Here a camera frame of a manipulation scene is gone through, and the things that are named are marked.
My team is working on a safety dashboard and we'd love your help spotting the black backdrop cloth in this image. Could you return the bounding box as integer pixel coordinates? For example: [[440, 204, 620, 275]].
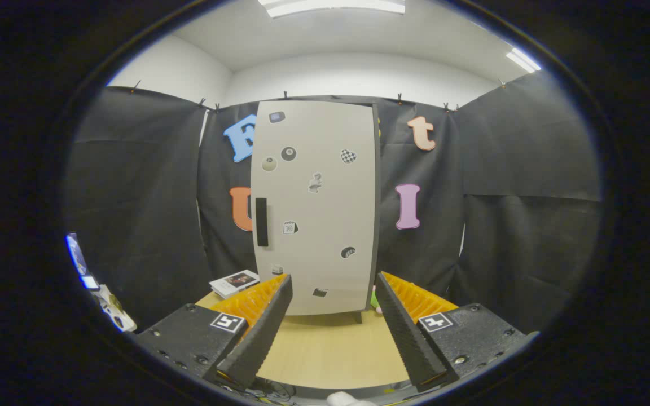
[[64, 70, 602, 333]]

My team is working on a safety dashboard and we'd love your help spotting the white cluttered side desk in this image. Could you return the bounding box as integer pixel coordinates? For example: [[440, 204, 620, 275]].
[[93, 284, 138, 333]]

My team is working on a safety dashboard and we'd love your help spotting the tangle of black cables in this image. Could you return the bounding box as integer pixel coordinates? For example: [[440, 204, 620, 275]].
[[252, 379, 297, 404]]

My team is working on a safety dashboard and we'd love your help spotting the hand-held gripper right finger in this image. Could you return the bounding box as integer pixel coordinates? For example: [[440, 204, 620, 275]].
[[375, 271, 540, 392]]

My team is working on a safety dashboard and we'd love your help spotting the ceiling light panel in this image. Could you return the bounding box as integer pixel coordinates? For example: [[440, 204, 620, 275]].
[[257, 0, 406, 19], [506, 47, 542, 74]]

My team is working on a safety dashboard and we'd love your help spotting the blue lit screen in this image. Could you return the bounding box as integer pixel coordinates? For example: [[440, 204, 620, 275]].
[[65, 232, 100, 291]]

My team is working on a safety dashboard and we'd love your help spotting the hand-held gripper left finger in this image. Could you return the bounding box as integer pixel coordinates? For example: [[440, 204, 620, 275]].
[[133, 273, 293, 391]]

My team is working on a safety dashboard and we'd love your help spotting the black cabinet door handle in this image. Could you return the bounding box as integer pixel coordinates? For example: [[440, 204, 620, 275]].
[[255, 197, 269, 248]]

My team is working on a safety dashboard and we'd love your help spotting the grey shoe cabinet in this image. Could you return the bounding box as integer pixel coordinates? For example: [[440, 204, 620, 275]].
[[251, 95, 383, 325]]

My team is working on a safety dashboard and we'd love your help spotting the light grey shoe cabinet door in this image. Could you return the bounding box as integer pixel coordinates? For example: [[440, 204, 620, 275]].
[[251, 100, 376, 316]]

